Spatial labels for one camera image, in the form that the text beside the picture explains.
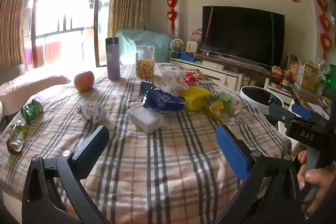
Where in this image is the house-shaped toy card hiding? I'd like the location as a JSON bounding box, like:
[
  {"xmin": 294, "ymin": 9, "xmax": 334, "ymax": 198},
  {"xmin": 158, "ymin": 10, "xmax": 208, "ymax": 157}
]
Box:
[{"xmin": 189, "ymin": 28, "xmax": 202, "ymax": 43}]

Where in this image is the black flat television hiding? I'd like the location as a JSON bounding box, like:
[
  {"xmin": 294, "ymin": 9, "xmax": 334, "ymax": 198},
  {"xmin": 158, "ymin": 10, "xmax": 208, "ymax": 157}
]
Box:
[{"xmin": 201, "ymin": 5, "xmax": 285, "ymax": 71}]

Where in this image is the green snack packet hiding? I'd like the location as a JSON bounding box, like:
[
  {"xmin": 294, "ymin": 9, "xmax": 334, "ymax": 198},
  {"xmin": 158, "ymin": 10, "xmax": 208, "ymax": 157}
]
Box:
[{"xmin": 219, "ymin": 92, "xmax": 243, "ymax": 116}]

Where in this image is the blue cookie packet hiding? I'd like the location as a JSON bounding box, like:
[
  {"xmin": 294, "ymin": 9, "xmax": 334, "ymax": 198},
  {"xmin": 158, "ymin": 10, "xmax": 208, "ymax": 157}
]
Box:
[{"xmin": 139, "ymin": 81, "xmax": 186, "ymax": 112}]

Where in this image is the clear jar of snacks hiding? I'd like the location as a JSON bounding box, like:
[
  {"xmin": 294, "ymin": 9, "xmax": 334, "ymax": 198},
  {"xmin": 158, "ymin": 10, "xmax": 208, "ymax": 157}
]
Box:
[{"xmin": 135, "ymin": 46, "xmax": 156, "ymax": 79}]

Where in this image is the colourful children's book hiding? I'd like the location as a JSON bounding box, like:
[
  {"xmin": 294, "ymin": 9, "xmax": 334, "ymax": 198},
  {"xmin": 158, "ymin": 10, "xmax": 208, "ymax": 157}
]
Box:
[{"xmin": 193, "ymin": 69, "xmax": 214, "ymax": 84}]

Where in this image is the pink cushion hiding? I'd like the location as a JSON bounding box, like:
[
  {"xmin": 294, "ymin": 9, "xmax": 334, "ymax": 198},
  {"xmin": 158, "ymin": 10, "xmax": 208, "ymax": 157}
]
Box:
[{"xmin": 0, "ymin": 74, "xmax": 72, "ymax": 117}]

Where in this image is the yellow snack wrapper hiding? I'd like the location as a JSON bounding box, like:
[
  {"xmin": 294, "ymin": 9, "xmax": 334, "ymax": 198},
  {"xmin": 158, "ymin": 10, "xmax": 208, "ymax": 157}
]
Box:
[{"xmin": 203, "ymin": 94, "xmax": 225, "ymax": 117}]

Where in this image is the beige striped curtain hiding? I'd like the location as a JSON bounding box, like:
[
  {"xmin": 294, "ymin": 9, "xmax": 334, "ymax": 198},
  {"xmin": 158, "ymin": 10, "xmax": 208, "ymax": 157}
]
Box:
[
  {"xmin": 108, "ymin": 0, "xmax": 149, "ymax": 38},
  {"xmin": 0, "ymin": 0, "xmax": 30, "ymax": 72}
]

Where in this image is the white plastic bag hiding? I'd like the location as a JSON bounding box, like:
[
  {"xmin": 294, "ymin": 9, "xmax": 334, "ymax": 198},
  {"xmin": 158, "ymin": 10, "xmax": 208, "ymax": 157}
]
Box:
[{"xmin": 162, "ymin": 68, "xmax": 189, "ymax": 92}]

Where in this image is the teal dust cover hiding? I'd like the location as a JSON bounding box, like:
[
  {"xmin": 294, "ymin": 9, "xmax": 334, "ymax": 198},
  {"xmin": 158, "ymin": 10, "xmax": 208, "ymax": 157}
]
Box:
[{"xmin": 114, "ymin": 28, "xmax": 174, "ymax": 65}]

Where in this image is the rainbow stacking ring toy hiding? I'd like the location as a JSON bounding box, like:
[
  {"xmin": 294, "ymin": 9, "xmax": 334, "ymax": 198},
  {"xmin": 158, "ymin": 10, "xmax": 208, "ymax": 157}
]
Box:
[{"xmin": 281, "ymin": 70, "xmax": 292, "ymax": 90}]

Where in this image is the pink rod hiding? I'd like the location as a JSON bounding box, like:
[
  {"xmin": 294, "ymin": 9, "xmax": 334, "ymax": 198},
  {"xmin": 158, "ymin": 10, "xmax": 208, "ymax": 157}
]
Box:
[{"xmin": 203, "ymin": 7, "xmax": 213, "ymax": 52}]

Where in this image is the red apple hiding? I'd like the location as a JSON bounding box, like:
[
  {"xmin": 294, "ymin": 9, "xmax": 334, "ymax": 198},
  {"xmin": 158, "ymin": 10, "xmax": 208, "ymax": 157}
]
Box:
[{"xmin": 74, "ymin": 71, "xmax": 95, "ymax": 92}]

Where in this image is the red heart garland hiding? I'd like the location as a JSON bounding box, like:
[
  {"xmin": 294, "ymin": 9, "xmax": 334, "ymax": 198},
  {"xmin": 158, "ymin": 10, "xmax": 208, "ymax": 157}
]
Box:
[
  {"xmin": 311, "ymin": 0, "xmax": 332, "ymax": 59},
  {"xmin": 167, "ymin": 0, "xmax": 178, "ymax": 35}
]

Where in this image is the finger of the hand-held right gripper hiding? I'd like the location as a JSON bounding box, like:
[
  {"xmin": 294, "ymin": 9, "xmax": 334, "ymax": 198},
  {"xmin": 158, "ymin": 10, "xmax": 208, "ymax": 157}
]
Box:
[
  {"xmin": 291, "ymin": 103, "xmax": 331, "ymax": 121},
  {"xmin": 268, "ymin": 102, "xmax": 300, "ymax": 128}
]

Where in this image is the white round trash bin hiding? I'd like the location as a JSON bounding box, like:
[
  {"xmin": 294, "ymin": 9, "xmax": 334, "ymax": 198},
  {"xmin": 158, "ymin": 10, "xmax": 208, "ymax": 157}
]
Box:
[{"xmin": 239, "ymin": 86, "xmax": 284, "ymax": 132}]

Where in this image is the plaid blanket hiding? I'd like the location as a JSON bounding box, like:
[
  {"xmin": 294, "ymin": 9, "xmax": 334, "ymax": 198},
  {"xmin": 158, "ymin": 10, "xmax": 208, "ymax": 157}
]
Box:
[{"xmin": 0, "ymin": 63, "xmax": 292, "ymax": 224}]

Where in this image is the person's right hand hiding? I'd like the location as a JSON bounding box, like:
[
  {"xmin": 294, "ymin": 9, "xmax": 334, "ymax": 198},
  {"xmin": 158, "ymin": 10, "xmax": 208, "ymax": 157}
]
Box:
[{"xmin": 297, "ymin": 150, "xmax": 336, "ymax": 217}]

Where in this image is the white crumpled wrapper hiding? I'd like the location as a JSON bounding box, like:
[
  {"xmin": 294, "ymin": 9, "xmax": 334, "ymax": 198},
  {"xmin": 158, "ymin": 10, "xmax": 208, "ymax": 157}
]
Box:
[{"xmin": 77, "ymin": 103, "xmax": 107, "ymax": 124}]

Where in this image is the purple thermos bottle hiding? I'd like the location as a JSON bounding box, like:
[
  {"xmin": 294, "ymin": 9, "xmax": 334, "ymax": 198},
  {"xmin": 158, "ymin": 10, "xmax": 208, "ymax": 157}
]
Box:
[{"xmin": 105, "ymin": 37, "xmax": 121, "ymax": 81}]

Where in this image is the green crumpled wrapper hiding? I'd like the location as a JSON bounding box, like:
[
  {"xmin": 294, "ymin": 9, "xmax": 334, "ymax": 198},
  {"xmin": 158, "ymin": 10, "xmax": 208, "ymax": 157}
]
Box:
[{"xmin": 21, "ymin": 98, "xmax": 44, "ymax": 124}]

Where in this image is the white paper sheet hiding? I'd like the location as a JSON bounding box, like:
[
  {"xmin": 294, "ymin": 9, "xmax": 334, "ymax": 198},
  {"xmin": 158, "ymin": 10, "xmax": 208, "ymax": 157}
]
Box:
[{"xmin": 306, "ymin": 102, "xmax": 330, "ymax": 119}]

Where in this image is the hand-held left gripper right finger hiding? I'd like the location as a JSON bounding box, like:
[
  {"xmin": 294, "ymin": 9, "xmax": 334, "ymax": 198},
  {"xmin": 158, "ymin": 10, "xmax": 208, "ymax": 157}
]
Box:
[{"xmin": 216, "ymin": 124, "xmax": 306, "ymax": 224}]

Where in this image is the green drink pouch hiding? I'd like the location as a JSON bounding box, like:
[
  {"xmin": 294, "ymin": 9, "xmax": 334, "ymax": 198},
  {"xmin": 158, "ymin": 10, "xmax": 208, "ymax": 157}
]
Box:
[{"xmin": 6, "ymin": 120, "xmax": 29, "ymax": 154}]

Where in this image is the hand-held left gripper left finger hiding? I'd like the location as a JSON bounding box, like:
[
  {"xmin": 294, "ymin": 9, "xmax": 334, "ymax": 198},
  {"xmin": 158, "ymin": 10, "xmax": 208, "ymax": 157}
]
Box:
[{"xmin": 22, "ymin": 125, "xmax": 111, "ymax": 224}]

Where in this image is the ferris wheel toy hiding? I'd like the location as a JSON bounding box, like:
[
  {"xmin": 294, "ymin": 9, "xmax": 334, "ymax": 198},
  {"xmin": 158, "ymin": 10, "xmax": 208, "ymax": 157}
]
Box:
[{"xmin": 169, "ymin": 39, "xmax": 185, "ymax": 58}]

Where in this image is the toy cash register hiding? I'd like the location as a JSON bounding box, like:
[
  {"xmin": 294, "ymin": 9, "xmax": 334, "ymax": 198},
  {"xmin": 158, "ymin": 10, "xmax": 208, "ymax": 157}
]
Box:
[{"xmin": 179, "ymin": 41, "xmax": 199, "ymax": 63}]

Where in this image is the yellow foam fruit net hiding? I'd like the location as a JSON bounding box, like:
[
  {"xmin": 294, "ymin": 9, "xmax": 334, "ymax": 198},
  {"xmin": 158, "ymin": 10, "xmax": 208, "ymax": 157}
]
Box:
[{"xmin": 178, "ymin": 86, "xmax": 213, "ymax": 112}]

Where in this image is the white tissue pack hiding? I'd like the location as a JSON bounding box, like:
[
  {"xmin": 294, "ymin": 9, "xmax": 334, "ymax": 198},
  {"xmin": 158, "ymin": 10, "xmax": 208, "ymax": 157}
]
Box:
[{"xmin": 127, "ymin": 105, "xmax": 164, "ymax": 134}]

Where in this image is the white television stand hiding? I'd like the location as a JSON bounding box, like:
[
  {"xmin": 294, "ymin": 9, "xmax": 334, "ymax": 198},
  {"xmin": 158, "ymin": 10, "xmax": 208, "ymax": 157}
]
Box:
[{"xmin": 169, "ymin": 53, "xmax": 294, "ymax": 106}]

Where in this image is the sliding glass door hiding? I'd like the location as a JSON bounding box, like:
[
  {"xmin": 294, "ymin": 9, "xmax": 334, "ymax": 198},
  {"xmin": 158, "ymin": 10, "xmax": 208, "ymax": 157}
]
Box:
[{"xmin": 25, "ymin": 0, "xmax": 113, "ymax": 68}]

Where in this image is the colourful yellow box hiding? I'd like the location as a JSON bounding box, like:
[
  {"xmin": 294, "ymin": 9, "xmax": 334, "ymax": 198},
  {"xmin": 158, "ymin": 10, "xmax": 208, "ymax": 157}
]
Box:
[{"xmin": 299, "ymin": 63, "xmax": 319, "ymax": 90}]

